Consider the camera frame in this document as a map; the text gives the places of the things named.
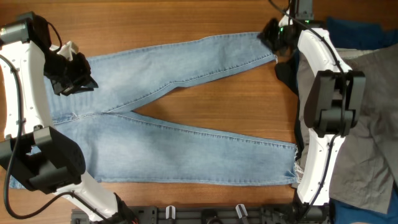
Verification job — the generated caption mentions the light blue jeans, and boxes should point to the light blue jeans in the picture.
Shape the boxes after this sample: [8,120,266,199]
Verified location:
[44,32,298,186]

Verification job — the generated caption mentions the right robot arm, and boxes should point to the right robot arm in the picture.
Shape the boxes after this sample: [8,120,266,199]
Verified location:
[258,1,366,223]

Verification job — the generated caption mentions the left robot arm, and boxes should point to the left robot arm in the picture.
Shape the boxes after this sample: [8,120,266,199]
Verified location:
[1,12,139,223]

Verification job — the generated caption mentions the black garment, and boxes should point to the black garment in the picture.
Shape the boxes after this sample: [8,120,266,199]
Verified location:
[274,50,304,161]

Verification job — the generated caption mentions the grey shorts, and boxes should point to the grey shorts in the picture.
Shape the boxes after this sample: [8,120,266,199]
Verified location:
[295,43,398,215]

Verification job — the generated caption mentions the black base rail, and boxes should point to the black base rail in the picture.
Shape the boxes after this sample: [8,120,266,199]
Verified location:
[70,203,299,224]

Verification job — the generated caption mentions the left grey rail clip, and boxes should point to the left grey rail clip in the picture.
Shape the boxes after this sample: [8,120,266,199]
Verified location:
[165,205,176,220]

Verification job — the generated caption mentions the grey rail clip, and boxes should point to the grey rail clip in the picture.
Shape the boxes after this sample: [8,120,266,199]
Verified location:
[236,204,249,224]
[165,205,176,220]

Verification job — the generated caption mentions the right grey rail clip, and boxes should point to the right grey rail clip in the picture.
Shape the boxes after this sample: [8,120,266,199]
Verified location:
[236,204,249,224]

